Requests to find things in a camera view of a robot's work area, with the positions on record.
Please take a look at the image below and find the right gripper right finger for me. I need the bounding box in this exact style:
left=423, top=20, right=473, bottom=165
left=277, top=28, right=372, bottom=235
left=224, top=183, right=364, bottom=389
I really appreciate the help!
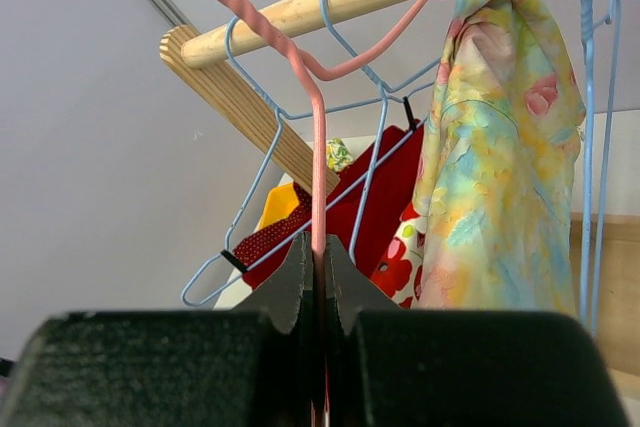
left=325, top=237, right=628, bottom=426

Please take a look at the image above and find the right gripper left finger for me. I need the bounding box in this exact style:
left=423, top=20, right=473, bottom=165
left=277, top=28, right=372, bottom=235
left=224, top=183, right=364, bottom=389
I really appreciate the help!
left=1, top=233, right=314, bottom=426

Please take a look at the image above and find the white red poppy skirt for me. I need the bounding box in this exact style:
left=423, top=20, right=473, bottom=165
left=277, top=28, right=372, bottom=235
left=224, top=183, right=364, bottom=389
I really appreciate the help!
left=370, top=203, right=426, bottom=309

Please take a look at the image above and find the plain red skirt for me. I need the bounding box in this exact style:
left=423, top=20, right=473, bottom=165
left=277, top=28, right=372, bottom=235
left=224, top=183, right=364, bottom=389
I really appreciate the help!
left=242, top=126, right=424, bottom=289

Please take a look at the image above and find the pastel floral skirt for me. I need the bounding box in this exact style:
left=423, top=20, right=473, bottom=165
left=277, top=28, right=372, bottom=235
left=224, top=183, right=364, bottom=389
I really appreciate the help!
left=395, top=0, right=586, bottom=315

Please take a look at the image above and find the lemon print skirt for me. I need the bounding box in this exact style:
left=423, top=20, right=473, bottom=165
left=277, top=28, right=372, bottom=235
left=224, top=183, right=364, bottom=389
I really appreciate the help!
left=326, top=138, right=354, bottom=173

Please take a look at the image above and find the pink wire hanger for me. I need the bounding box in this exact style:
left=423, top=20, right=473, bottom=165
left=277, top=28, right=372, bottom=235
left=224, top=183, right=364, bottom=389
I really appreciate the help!
left=169, top=0, right=449, bottom=427

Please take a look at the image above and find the wooden clothes rack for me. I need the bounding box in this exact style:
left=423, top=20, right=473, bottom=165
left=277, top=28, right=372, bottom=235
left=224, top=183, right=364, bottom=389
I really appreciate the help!
left=159, top=0, right=639, bottom=376

